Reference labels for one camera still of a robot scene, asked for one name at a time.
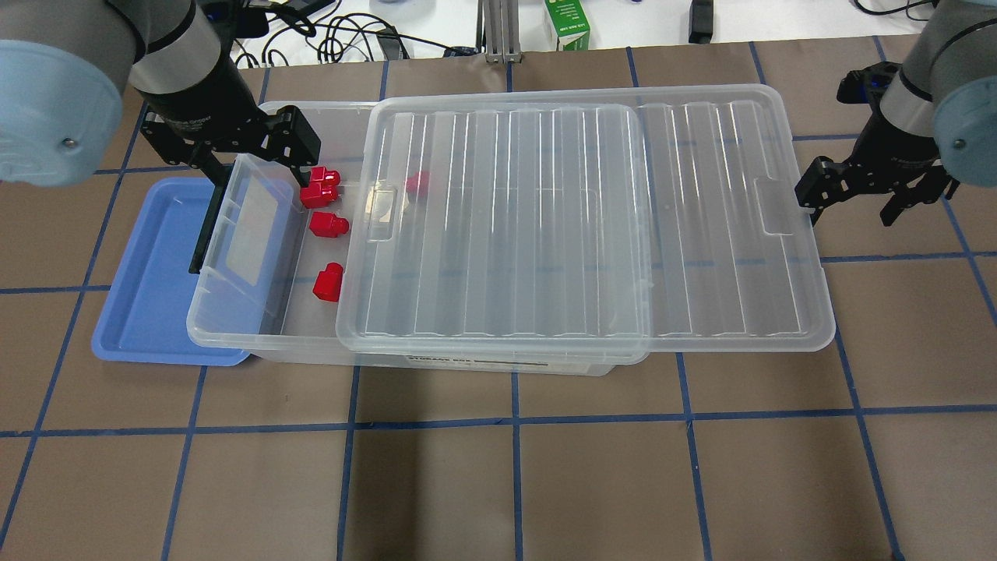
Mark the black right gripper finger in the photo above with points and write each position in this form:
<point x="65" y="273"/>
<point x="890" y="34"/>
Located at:
<point x="813" y="213"/>
<point x="902" y="199"/>

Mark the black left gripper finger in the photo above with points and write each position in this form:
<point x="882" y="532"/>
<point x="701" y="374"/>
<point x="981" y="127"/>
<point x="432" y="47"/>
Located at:
<point x="219" y="175"/>

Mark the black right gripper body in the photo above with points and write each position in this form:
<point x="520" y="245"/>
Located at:
<point x="905" y="153"/>

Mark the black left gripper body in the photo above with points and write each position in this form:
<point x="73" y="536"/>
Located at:
<point x="192" y="97"/>

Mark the clear plastic box lid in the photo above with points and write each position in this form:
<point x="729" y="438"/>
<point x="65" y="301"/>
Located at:
<point x="734" y="261"/>

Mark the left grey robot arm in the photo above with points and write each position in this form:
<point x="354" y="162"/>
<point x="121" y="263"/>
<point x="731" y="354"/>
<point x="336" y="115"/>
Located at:
<point x="65" y="64"/>

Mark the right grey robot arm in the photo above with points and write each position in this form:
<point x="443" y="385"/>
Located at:
<point x="932" y="124"/>

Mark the clear plastic storage box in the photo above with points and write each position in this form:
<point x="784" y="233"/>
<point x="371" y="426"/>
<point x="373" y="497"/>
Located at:
<point x="436" y="360"/>

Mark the red block upper pair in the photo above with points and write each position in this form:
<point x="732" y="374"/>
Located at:
<point x="322" y="188"/>

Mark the blue plastic tray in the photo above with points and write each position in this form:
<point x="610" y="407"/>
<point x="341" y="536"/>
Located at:
<point x="144" y="317"/>

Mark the red block under lid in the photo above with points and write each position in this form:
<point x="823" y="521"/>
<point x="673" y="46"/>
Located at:
<point x="417" y="184"/>

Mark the black power adapter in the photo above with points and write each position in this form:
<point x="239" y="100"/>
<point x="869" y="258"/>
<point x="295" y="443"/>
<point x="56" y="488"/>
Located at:
<point x="700" y="28"/>

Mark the green white carton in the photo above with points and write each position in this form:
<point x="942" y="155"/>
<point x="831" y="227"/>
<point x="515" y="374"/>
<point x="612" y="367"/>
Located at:
<point x="568" y="25"/>

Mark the aluminium frame post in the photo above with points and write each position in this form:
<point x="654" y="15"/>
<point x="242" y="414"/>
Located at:
<point x="498" y="31"/>

